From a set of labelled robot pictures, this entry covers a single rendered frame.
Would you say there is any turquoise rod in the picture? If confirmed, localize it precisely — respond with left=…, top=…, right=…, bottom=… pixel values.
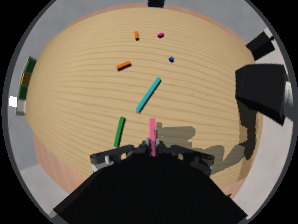
left=135, top=77, right=161, bottom=112

